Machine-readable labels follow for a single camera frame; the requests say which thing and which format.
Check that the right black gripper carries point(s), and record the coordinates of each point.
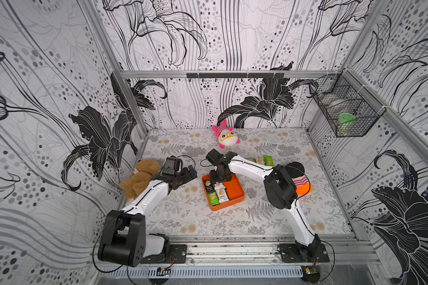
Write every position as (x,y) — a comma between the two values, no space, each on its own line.
(218,174)

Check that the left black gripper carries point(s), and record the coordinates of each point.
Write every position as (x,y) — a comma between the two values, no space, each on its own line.
(187,176)

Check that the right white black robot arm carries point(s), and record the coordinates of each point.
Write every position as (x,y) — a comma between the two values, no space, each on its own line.
(281,191)

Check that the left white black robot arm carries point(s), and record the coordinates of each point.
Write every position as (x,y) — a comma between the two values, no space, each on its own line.
(124,240)

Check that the orange storage box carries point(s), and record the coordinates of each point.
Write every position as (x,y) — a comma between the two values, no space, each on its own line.
(234,190)

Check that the white back cookie packet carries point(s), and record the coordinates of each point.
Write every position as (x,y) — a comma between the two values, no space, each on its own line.
(219,186)

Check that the white cookie packet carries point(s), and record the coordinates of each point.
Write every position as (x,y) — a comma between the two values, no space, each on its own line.
(219,186)
(222,195)

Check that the white front cookie packet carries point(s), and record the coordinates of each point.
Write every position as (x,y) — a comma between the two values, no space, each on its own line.
(222,195)

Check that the green front cookie packet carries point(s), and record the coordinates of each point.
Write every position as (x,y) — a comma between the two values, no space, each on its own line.
(213,199)

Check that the white pink owl plush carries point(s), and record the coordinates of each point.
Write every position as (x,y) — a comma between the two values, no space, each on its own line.
(226,135)

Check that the tan teddy bear plush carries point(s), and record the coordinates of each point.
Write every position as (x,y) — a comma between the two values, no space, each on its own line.
(140,178)

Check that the orange striped black-haired plush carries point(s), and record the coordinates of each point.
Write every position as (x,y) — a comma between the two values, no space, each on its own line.
(299,178)

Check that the green lidded cup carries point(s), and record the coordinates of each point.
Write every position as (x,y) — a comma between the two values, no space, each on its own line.
(345,123)

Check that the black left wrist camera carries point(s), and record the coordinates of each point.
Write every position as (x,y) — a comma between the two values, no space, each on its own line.
(172,166)

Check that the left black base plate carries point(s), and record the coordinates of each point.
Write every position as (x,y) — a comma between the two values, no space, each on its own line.
(177,255)

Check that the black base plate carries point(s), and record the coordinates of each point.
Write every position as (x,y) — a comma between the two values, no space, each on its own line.
(295,252)
(177,255)

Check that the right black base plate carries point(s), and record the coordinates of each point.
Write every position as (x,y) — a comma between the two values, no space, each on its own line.
(295,252)

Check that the white slotted cable duct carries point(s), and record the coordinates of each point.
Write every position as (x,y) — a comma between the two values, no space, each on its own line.
(205,272)

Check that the black wire basket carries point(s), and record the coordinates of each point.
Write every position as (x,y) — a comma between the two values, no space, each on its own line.
(335,95)

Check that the aluminium corner frame post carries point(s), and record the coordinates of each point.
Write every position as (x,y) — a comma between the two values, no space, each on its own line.
(104,41)

